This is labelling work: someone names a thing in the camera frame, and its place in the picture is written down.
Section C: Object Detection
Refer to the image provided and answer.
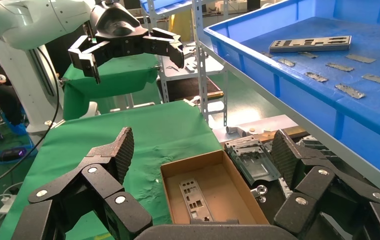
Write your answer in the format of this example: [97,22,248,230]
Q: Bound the grey pipe elbow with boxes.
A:
[226,125,251,139]

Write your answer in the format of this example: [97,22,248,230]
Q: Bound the yellow sheet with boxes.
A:
[168,9,194,42]

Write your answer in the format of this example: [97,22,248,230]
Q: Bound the long silver I/O shield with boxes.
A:
[269,35,353,54]

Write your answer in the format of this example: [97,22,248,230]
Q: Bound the dark board wooden edge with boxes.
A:
[156,76,224,102]

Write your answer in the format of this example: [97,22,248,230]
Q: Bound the white table frame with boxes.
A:
[109,93,156,114]

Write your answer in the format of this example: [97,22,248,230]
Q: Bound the yellow tape strip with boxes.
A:
[83,232,113,240]

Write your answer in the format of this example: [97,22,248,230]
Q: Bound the white power strip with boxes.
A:
[0,195,17,216]

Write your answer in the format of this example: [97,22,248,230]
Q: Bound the blue shoe cover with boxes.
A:
[2,114,28,136]

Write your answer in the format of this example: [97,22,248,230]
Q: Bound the dark stacked metal plates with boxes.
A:
[296,135,339,160]

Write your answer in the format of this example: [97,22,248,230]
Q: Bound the black device purple light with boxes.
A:
[0,147,28,163]

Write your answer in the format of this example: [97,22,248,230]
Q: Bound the small green table cloth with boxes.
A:
[62,52,161,121]

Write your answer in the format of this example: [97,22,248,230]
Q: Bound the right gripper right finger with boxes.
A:
[271,129,380,240]

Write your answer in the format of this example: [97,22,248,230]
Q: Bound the silver metal bracket part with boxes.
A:
[224,135,281,186]

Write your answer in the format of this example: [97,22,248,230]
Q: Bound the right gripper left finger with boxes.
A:
[11,126,153,240]

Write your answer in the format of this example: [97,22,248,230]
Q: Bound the black parts tray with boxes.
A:
[223,132,380,240]

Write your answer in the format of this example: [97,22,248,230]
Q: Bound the white plastic chair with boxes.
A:
[78,101,101,120]

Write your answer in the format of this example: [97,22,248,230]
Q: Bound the grey slotted metal shelf rack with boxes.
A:
[140,0,230,127]

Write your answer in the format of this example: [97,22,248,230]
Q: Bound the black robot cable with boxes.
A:
[0,47,61,184]

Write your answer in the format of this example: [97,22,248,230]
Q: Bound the large blue plastic bin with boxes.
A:
[203,0,380,186]

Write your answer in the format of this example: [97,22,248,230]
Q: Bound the wooden batten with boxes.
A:
[221,125,310,145]

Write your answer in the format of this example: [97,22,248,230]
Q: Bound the white flat panel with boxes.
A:
[212,114,299,144]

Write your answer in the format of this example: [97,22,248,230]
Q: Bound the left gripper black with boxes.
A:
[68,0,185,84]

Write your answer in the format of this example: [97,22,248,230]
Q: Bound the small blue plastic bin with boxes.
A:
[140,0,194,14]

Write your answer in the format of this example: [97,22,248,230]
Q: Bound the brown cardboard box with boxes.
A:
[160,149,270,226]

